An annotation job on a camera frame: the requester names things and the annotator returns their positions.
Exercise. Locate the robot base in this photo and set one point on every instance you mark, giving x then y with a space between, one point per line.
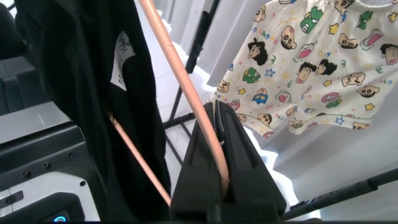
31 124

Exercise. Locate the cream printed garment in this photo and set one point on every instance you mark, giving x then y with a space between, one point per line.
311 77

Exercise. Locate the black garment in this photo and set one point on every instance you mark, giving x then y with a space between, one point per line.
77 77

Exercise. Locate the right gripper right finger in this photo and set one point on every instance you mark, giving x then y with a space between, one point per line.
252 186

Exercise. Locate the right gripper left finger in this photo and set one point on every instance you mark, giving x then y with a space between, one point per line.
192 180

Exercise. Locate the white curtain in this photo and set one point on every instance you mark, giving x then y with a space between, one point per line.
230 31

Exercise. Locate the black clothes rack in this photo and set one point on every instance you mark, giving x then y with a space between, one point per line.
199 40

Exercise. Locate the pink clothes hanger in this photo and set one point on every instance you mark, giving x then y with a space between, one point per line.
183 74

